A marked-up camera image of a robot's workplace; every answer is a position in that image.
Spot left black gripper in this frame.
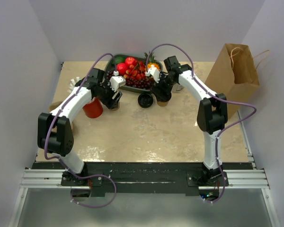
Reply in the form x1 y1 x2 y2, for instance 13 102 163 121
96 80 122 110

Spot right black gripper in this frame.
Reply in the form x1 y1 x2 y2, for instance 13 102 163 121
151 70 177 102

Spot brown paper cups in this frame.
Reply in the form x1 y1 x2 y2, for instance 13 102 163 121
110 103 120 111

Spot brown pulp cup carrier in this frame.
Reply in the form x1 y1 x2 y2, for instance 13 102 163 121
48 101 74 135

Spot brown paper bag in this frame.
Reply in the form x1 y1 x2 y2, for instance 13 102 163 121
204 43 270 120

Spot brown paper coffee cup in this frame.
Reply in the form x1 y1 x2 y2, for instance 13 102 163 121
157 101 168 107

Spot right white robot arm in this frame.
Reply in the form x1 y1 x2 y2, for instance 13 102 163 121
146 56 228 186

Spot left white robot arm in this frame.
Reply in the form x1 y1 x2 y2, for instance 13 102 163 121
37 69 126 185

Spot white napkin wrapped cup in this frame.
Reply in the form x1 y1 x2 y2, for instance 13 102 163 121
172 84 184 93

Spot dark grape bunch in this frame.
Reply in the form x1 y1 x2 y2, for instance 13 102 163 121
106 70 155 90

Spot red plastic cup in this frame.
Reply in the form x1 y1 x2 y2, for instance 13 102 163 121
83 97 103 119

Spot stacked black lids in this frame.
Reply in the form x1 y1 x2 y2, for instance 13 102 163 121
138 93 153 108

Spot orange spiky fruit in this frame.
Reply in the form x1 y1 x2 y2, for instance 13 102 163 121
147 62 161 71

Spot red apple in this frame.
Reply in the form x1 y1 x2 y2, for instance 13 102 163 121
124 57 138 67
116 62 129 76

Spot dark green fruit tray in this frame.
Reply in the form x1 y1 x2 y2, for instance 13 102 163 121
105 53 163 93

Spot green lime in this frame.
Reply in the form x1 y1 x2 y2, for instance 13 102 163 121
112 56 125 65

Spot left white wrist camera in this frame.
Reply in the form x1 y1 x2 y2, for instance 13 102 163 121
109 76 126 92

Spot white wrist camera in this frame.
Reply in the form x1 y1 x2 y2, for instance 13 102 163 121
109 76 126 92
145 67 160 83

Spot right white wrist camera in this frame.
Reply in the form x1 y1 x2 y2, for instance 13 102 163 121
145 67 160 83

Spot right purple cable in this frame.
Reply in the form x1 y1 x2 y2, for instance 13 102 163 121
145 43 257 204

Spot purple cable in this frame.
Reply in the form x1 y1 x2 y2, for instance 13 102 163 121
145 43 257 204
44 52 118 209

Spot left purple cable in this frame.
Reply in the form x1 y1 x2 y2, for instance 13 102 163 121
44 52 118 209

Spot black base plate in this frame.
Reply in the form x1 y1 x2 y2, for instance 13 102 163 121
23 162 253 197

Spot aluminium rail frame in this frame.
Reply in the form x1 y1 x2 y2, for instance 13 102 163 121
8 111 281 227

